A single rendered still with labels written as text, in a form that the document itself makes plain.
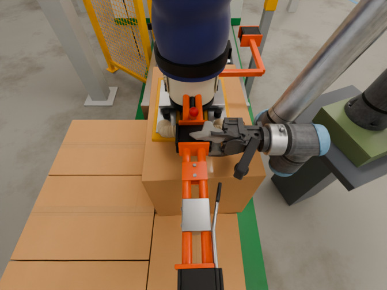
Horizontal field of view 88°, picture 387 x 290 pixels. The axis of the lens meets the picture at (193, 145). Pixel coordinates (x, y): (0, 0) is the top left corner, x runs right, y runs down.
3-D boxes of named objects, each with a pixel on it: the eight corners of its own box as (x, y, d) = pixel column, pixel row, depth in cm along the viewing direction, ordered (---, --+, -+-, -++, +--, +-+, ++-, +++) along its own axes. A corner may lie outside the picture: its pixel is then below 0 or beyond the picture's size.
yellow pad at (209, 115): (200, 80, 91) (201, 71, 87) (223, 80, 92) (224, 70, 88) (205, 141, 72) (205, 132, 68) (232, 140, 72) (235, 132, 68)
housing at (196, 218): (181, 204, 49) (180, 198, 45) (209, 203, 49) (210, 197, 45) (181, 235, 45) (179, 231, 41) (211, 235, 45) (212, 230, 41)
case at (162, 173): (163, 121, 130) (152, 66, 97) (224, 119, 131) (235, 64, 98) (158, 216, 96) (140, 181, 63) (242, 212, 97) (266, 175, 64)
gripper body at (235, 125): (218, 133, 63) (257, 133, 63) (220, 156, 58) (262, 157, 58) (222, 116, 57) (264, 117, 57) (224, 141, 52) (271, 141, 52)
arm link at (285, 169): (283, 148, 76) (298, 129, 66) (299, 176, 70) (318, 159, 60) (260, 153, 75) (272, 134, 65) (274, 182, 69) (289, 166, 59)
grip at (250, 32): (237, 37, 93) (239, 25, 89) (255, 37, 93) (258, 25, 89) (240, 46, 88) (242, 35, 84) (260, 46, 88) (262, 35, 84)
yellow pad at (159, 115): (159, 80, 91) (157, 71, 87) (181, 80, 91) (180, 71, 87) (152, 142, 72) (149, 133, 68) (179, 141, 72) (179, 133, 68)
